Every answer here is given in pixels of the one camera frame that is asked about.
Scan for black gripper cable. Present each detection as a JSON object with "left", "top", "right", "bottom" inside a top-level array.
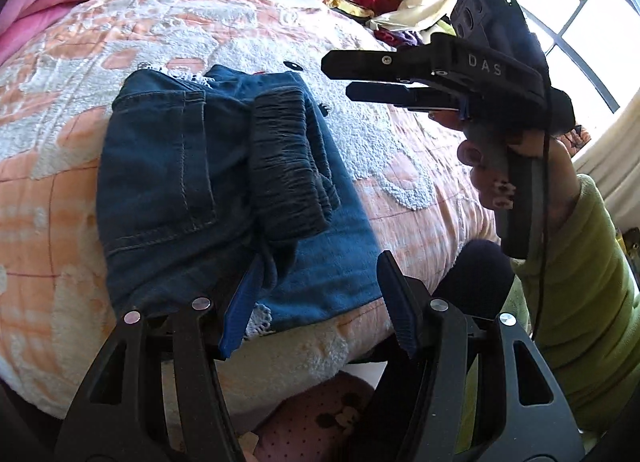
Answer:
[{"left": 530, "top": 87, "right": 553, "bottom": 338}]

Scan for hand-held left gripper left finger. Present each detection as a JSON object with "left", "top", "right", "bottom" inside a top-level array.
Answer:
[{"left": 52, "top": 255, "right": 273, "bottom": 462}]

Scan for person's right forearm green sleeve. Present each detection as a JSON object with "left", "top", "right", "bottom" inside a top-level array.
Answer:
[{"left": 462, "top": 175, "right": 640, "bottom": 438}]

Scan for blue denim jeans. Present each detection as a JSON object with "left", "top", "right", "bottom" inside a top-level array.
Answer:
[{"left": 95, "top": 65, "right": 383, "bottom": 343}]

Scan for person's right hand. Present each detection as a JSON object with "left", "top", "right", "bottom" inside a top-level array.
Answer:
[{"left": 427, "top": 110, "right": 581, "bottom": 255}]

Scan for pink dotted slipper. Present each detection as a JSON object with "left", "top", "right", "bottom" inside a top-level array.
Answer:
[{"left": 250, "top": 372, "right": 376, "bottom": 462}]

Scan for orange white printed blanket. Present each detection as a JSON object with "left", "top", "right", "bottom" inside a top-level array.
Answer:
[{"left": 0, "top": 0, "right": 501, "bottom": 423}]

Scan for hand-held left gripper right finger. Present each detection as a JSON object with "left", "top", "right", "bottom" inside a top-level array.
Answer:
[{"left": 350, "top": 249, "right": 586, "bottom": 462}]

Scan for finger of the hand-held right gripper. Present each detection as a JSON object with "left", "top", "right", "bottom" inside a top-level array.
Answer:
[
  {"left": 321, "top": 34, "right": 456, "bottom": 82},
  {"left": 345, "top": 81, "right": 468, "bottom": 119}
]

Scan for window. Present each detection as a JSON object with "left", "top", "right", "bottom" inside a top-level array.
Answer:
[{"left": 480, "top": 0, "right": 640, "bottom": 113}]

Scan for person's leg in black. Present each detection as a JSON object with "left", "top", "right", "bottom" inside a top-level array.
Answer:
[{"left": 350, "top": 239, "right": 516, "bottom": 368}]

